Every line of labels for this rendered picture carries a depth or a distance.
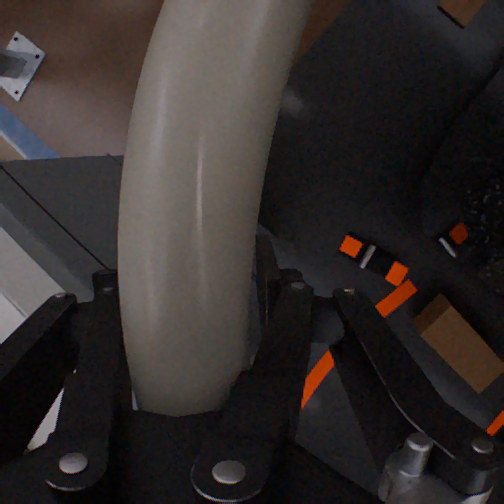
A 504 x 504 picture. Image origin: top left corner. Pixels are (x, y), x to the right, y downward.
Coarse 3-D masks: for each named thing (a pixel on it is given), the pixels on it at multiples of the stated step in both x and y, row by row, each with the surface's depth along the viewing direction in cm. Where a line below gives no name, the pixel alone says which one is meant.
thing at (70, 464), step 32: (96, 288) 15; (96, 320) 13; (96, 352) 11; (64, 384) 8; (96, 384) 8; (128, 384) 12; (64, 416) 7; (96, 416) 7; (64, 448) 6; (96, 448) 6; (64, 480) 5; (96, 480) 5
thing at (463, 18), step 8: (448, 0) 93; (456, 0) 92; (464, 0) 92; (472, 0) 91; (480, 0) 91; (440, 8) 95; (448, 8) 93; (456, 8) 93; (464, 8) 92; (472, 8) 92; (456, 16) 93; (464, 16) 93; (472, 16) 92; (464, 24) 94
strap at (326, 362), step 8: (408, 280) 114; (400, 288) 115; (408, 288) 114; (392, 296) 115; (400, 296) 115; (408, 296) 115; (384, 304) 116; (392, 304) 116; (384, 312) 117; (328, 352) 123; (320, 360) 124; (328, 360) 123; (320, 368) 124; (328, 368) 124; (312, 376) 125; (320, 376) 125; (312, 384) 126; (304, 392) 127; (312, 392) 126; (304, 400) 128; (496, 424) 118; (488, 432) 120
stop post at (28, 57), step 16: (16, 32) 118; (0, 48) 110; (16, 48) 119; (32, 48) 118; (0, 64) 108; (16, 64) 116; (32, 64) 119; (0, 80) 123; (16, 80) 122; (16, 96) 123
